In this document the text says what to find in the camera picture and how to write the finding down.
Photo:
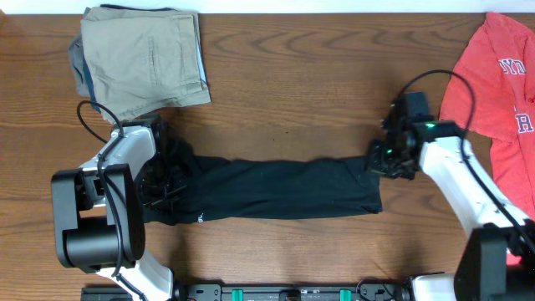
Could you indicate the black polo shirt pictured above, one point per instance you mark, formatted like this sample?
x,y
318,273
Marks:
x,y
218,188

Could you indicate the red printed t-shirt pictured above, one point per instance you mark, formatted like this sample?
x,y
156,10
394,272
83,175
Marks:
x,y
492,93

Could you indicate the folded navy garment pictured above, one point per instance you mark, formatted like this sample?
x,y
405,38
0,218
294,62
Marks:
x,y
90,85

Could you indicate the folded khaki shorts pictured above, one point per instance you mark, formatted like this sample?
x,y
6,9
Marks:
x,y
143,60

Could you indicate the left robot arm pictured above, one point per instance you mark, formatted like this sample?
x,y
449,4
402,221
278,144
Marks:
x,y
100,209

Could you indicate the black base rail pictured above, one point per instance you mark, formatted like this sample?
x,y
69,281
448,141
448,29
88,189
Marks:
x,y
373,291

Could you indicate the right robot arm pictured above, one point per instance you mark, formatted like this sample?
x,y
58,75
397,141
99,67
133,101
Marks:
x,y
498,260

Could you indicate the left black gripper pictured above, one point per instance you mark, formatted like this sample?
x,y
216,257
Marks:
x,y
154,199

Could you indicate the folded grey garment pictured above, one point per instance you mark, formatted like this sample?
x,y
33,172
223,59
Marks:
x,y
76,60

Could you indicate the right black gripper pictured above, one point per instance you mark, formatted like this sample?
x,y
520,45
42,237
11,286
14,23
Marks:
x,y
374,150

